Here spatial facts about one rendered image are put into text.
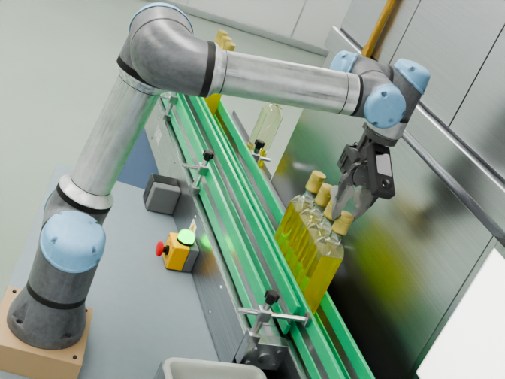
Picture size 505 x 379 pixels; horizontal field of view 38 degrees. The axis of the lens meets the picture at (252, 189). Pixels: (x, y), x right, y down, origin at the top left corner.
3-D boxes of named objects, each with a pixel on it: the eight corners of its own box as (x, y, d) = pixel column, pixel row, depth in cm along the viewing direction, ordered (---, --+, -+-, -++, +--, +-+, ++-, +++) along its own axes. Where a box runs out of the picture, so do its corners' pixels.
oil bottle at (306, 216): (294, 292, 178) (331, 220, 169) (274, 289, 175) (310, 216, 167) (288, 278, 182) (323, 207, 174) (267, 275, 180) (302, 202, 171)
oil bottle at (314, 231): (303, 308, 173) (340, 234, 164) (282, 305, 171) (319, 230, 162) (295, 292, 178) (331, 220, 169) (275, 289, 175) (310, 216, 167)
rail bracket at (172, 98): (170, 123, 240) (183, 86, 234) (148, 118, 237) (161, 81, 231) (167, 118, 243) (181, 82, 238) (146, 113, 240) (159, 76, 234)
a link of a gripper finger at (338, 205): (326, 207, 162) (349, 174, 159) (336, 222, 158) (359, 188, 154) (315, 203, 161) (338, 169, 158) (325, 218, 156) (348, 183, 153)
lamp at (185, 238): (195, 247, 189) (198, 238, 188) (178, 244, 187) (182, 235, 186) (191, 238, 193) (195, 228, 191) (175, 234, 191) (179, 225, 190)
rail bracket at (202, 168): (198, 198, 202) (216, 156, 197) (173, 192, 199) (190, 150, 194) (195, 190, 206) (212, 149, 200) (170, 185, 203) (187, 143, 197)
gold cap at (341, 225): (348, 237, 159) (357, 220, 157) (334, 234, 158) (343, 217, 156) (342, 227, 162) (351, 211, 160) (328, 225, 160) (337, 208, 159)
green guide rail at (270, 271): (286, 335, 161) (301, 306, 157) (282, 334, 160) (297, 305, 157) (158, 46, 303) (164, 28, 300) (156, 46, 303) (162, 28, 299)
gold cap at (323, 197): (330, 208, 168) (338, 192, 167) (317, 205, 167) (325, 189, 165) (325, 200, 171) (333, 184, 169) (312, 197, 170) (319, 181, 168)
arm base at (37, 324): (-3, 336, 137) (10, 295, 134) (16, 290, 151) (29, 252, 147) (76, 359, 140) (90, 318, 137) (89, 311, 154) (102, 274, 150)
